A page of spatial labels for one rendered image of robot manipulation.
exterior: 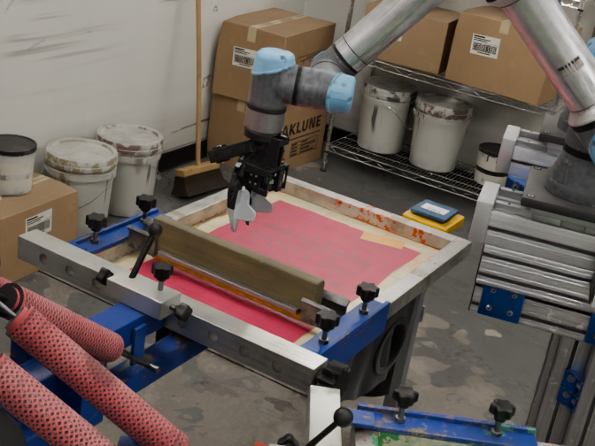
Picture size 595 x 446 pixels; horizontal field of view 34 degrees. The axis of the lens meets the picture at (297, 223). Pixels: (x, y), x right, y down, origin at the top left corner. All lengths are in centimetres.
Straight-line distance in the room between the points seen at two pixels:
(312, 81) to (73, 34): 276
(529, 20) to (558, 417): 109
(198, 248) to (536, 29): 79
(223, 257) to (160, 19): 304
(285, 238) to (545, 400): 75
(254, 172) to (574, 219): 65
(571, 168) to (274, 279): 63
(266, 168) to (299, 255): 43
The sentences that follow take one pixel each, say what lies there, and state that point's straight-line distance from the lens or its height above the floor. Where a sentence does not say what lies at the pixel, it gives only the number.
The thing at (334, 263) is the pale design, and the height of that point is 96.
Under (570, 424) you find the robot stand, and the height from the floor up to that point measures 65.
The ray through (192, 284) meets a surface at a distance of 205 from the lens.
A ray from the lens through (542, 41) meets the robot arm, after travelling 180.
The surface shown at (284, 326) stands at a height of 95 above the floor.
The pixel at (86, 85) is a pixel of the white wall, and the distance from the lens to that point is 464.
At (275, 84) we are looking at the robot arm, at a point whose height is 142.
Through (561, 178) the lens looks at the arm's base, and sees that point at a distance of 204.
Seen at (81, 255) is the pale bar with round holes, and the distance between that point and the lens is 194.
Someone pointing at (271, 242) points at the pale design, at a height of 96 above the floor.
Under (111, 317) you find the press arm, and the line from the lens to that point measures 173.
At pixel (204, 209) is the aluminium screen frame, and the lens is 234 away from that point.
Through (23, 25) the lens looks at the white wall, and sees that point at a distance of 427.
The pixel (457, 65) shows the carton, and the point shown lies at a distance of 519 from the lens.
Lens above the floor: 190
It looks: 23 degrees down
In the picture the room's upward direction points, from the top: 9 degrees clockwise
